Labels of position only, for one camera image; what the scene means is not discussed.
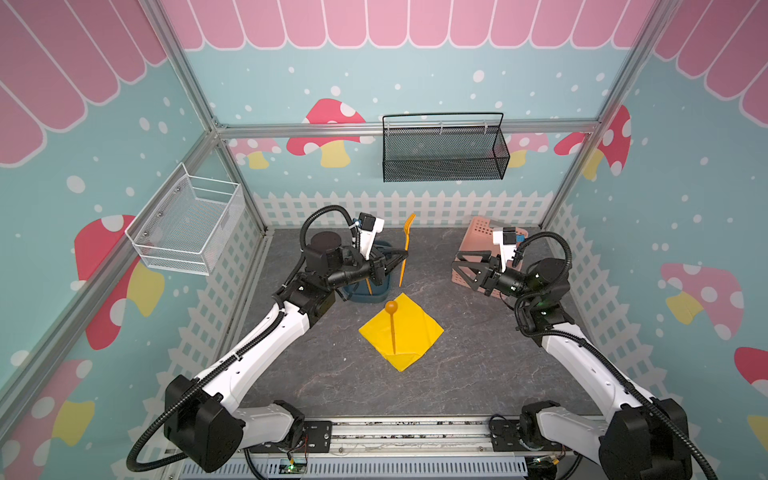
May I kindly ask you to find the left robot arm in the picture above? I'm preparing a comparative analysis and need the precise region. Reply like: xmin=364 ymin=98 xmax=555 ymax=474
xmin=126 ymin=205 xmax=408 ymax=473

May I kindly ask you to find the yellow paper napkin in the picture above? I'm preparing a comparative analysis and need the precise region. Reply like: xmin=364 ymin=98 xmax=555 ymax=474
xmin=359 ymin=293 xmax=444 ymax=372

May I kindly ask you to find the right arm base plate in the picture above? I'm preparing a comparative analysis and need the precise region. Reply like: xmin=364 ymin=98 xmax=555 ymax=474
xmin=487 ymin=414 xmax=569 ymax=454

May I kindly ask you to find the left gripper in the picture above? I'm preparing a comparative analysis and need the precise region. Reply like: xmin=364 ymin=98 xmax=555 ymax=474
xmin=327 ymin=244 xmax=408 ymax=288

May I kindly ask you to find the dark teal plastic tub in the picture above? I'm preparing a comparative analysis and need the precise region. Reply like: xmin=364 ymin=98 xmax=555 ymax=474
xmin=342 ymin=275 xmax=391 ymax=304

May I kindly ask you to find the orange plastic spoon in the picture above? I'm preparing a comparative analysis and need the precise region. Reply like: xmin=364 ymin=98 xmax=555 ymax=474
xmin=384 ymin=301 xmax=399 ymax=354

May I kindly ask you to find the pink perforated plastic basket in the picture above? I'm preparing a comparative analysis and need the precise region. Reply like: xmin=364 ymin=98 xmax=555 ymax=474
xmin=452 ymin=216 xmax=529 ymax=298

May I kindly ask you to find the black wire mesh basket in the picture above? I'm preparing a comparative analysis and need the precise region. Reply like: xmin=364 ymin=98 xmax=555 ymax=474
xmin=381 ymin=112 xmax=511 ymax=183

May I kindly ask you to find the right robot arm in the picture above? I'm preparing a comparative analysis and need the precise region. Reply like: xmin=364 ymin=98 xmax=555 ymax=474
xmin=452 ymin=228 xmax=717 ymax=479

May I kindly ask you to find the aluminium front rail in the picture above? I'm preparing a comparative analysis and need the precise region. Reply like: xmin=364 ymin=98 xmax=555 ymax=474
xmin=161 ymin=415 xmax=661 ymax=460

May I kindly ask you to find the white slotted cable duct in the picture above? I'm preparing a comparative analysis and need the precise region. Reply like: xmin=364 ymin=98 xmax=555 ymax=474
xmin=179 ymin=458 xmax=529 ymax=480

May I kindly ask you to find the white wire mesh basket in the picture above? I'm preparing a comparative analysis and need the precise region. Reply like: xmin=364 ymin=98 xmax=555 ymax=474
xmin=125 ymin=164 xmax=245 ymax=276

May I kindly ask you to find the orange plastic fork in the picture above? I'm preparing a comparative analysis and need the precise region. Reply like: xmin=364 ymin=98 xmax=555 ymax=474
xmin=398 ymin=213 xmax=416 ymax=287

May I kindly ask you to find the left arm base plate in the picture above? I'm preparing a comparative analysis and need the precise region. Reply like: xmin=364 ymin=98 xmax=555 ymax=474
xmin=248 ymin=420 xmax=333 ymax=455

